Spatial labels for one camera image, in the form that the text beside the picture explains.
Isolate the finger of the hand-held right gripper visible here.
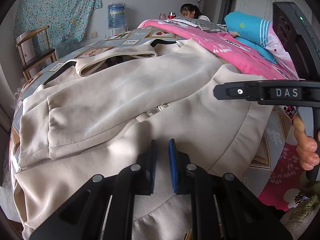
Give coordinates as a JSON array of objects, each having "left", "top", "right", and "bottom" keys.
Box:
[{"left": 214, "top": 80, "right": 262, "bottom": 103}]

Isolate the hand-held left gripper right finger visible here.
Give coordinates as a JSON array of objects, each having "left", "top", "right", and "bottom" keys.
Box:
[{"left": 169, "top": 139, "right": 293, "bottom": 240}]

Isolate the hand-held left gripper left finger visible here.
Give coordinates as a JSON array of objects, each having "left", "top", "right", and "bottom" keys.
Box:
[{"left": 30, "top": 140, "right": 157, "bottom": 240}]

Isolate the cream zip jacket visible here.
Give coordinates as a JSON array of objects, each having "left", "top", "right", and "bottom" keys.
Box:
[{"left": 12, "top": 38, "right": 275, "bottom": 240}]

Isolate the person's right hand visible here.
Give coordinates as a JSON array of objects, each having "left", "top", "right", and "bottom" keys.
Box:
[{"left": 291, "top": 107, "right": 320, "bottom": 172}]

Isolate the blue striped pillow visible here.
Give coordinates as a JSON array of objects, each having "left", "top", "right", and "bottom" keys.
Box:
[{"left": 224, "top": 11, "right": 294, "bottom": 64}]

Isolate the pink floral blanket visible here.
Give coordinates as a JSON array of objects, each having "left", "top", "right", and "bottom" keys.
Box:
[{"left": 137, "top": 19, "right": 313, "bottom": 212}]

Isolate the grey lace cloth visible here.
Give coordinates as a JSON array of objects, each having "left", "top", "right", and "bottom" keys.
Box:
[{"left": 166, "top": 16, "right": 227, "bottom": 32}]

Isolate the patterned bed sheet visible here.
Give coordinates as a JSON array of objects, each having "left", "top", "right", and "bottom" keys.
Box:
[{"left": 9, "top": 27, "right": 300, "bottom": 170}]

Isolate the white water dispenser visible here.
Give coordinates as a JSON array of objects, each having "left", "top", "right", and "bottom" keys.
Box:
[{"left": 107, "top": 27, "right": 129, "bottom": 37}]

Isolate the blue water jug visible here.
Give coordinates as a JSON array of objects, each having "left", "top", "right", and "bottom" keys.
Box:
[{"left": 107, "top": 3, "right": 127, "bottom": 29}]

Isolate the wooden chair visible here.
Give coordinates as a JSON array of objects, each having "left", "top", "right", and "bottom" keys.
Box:
[{"left": 15, "top": 26, "right": 57, "bottom": 80}]

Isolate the teal floral cloth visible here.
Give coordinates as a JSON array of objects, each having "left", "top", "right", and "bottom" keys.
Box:
[{"left": 14, "top": 0, "right": 103, "bottom": 55}]

